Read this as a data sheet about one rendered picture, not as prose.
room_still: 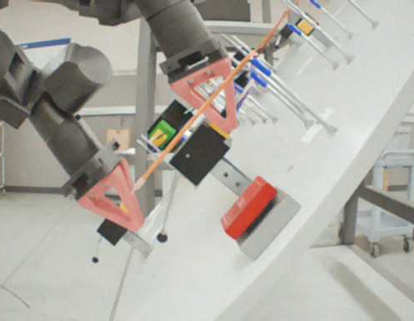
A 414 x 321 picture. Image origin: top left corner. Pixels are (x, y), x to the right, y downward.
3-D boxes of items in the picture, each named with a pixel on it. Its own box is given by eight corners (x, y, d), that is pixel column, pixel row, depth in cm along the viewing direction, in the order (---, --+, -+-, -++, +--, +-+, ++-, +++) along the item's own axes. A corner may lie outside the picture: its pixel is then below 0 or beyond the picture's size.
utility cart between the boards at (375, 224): (366, 262, 419) (375, 149, 411) (333, 236, 529) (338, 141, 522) (416, 255, 423) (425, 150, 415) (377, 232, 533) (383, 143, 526)
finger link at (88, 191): (166, 200, 70) (117, 140, 69) (156, 220, 63) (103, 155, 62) (127, 230, 72) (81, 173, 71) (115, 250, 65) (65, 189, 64)
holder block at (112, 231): (121, 281, 103) (81, 248, 102) (160, 236, 102) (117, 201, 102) (120, 287, 98) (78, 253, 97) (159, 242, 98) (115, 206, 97)
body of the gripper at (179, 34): (225, 49, 66) (196, 1, 65) (223, 51, 56) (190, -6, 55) (176, 73, 67) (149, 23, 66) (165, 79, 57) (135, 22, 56)
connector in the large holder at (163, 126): (176, 130, 134) (162, 119, 134) (171, 136, 132) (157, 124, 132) (163, 145, 138) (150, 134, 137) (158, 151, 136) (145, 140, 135)
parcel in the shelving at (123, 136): (105, 150, 753) (105, 129, 751) (108, 148, 794) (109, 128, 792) (129, 150, 756) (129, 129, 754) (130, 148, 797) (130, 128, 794)
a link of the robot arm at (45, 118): (37, 98, 68) (14, 114, 63) (64, 66, 64) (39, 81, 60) (64, 136, 69) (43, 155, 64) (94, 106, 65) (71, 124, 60)
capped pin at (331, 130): (326, 140, 50) (237, 60, 49) (334, 128, 51) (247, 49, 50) (332, 138, 49) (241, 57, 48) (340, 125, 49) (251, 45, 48)
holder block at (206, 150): (200, 176, 67) (173, 153, 66) (232, 140, 65) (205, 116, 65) (196, 186, 63) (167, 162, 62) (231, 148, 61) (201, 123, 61)
